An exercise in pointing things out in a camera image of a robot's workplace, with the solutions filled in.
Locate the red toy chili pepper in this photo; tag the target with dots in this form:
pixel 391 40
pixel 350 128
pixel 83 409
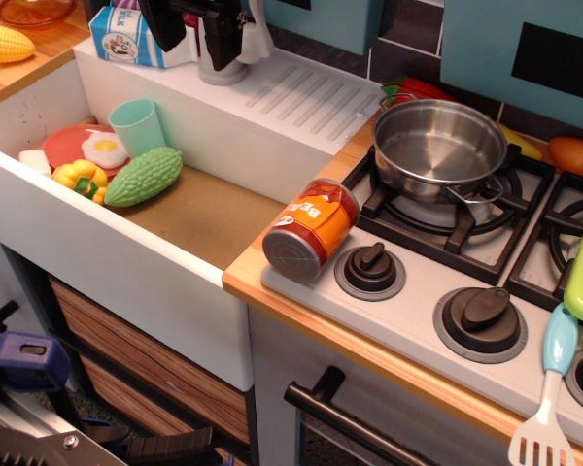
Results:
pixel 405 88

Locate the blue clamp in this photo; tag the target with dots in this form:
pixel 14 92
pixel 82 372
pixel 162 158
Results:
pixel 33 364

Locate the left black stove knob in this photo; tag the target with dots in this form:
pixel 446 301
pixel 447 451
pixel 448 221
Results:
pixel 370 273

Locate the blue white milk carton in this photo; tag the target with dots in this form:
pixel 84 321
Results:
pixel 122 35

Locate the mint green cup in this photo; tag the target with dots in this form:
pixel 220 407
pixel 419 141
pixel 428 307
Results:
pixel 138 127

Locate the orange toy carrot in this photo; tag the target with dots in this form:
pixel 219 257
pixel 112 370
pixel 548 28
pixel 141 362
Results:
pixel 567 153

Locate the middle black stove knob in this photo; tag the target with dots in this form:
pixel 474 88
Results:
pixel 481 324

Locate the toy fried egg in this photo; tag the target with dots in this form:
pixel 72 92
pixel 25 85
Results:
pixel 104 149

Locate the white sink basin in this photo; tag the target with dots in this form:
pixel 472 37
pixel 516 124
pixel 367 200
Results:
pixel 248 150

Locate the stainless steel pot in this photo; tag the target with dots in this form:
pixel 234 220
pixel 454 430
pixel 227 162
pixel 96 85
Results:
pixel 438 151

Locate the yellow toy bell pepper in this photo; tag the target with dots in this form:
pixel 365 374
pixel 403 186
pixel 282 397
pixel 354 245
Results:
pixel 83 177

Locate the white toy block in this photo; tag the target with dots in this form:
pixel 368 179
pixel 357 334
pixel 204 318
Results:
pixel 36 160

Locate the left black stove grate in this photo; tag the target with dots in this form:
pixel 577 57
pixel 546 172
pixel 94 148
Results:
pixel 476 243

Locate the black stove grate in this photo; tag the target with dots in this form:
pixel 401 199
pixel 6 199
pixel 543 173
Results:
pixel 539 275
pixel 476 243

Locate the orange toy bean can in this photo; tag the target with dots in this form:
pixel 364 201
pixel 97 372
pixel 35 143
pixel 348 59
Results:
pixel 310 230

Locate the black clamp grip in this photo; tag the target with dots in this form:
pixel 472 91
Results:
pixel 193 448

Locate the red plate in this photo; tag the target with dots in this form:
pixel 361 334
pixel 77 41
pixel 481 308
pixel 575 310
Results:
pixel 64 146

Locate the orange glass bowl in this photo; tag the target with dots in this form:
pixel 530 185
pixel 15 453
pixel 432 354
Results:
pixel 35 14

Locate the grey stove top panel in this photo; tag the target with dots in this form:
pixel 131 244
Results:
pixel 405 323

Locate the green toy bitter gourd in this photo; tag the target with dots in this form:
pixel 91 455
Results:
pixel 144 177

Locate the grey toy faucet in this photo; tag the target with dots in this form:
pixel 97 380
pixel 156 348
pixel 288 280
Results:
pixel 256 45

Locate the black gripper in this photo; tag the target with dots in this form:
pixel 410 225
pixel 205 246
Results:
pixel 222 24

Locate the yellow toy corn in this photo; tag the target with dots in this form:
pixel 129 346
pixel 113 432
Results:
pixel 14 46

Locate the blue white toy spatula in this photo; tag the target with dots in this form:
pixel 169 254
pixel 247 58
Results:
pixel 540 440

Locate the wooden drawer front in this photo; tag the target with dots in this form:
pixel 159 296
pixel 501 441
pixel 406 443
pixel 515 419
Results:
pixel 142 379

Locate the yellow toy banana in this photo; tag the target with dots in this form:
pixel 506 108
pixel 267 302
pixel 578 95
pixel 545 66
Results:
pixel 527 148

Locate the black oven door handle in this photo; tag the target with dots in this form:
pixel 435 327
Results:
pixel 317 403

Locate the purple toy item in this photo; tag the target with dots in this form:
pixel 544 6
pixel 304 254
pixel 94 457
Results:
pixel 126 4

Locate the right black stove grate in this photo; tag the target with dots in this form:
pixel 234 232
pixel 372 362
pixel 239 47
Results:
pixel 539 275

